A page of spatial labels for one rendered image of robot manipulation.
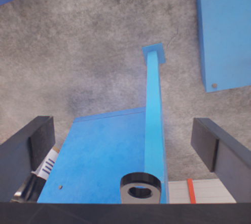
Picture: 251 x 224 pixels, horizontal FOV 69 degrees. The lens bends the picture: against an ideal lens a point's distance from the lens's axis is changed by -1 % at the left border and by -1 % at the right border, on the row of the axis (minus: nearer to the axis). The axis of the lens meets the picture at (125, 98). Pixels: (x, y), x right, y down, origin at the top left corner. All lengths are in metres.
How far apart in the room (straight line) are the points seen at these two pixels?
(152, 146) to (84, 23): 0.88
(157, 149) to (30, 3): 1.11
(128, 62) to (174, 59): 0.31
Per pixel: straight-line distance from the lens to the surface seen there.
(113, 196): 1.10
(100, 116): 1.57
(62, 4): 1.25
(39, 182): 1.68
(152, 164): 0.58
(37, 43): 1.42
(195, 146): 0.17
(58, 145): 1.90
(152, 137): 0.64
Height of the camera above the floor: 1.13
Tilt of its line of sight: 51 degrees down
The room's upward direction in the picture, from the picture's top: 170 degrees counter-clockwise
